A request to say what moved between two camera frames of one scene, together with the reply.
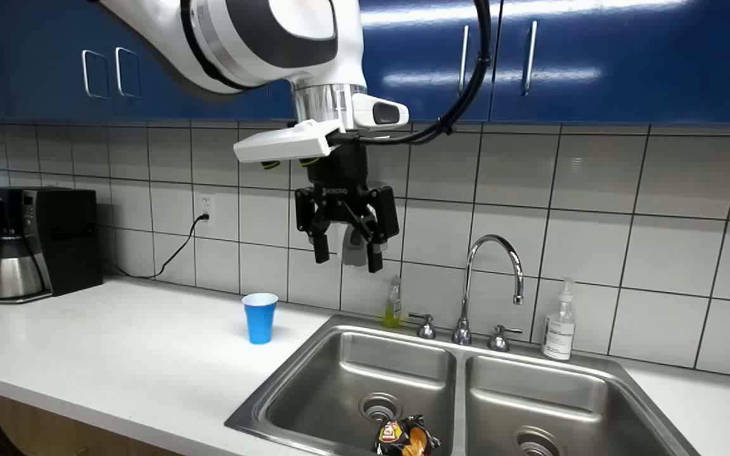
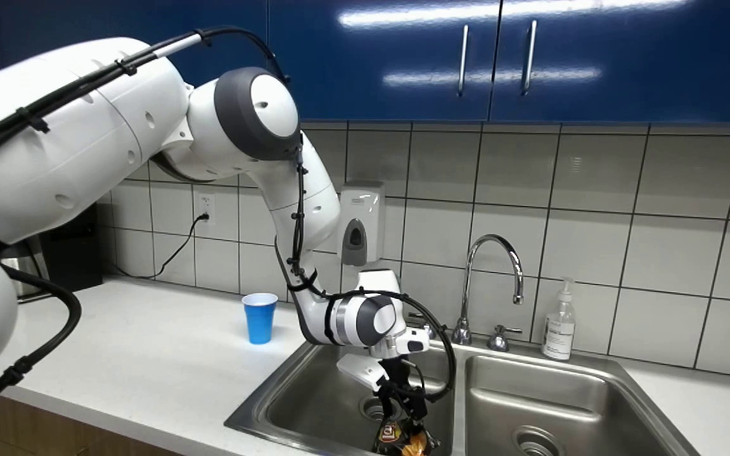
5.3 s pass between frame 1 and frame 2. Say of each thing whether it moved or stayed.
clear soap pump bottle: stayed
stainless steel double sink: stayed
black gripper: moved
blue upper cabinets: stayed
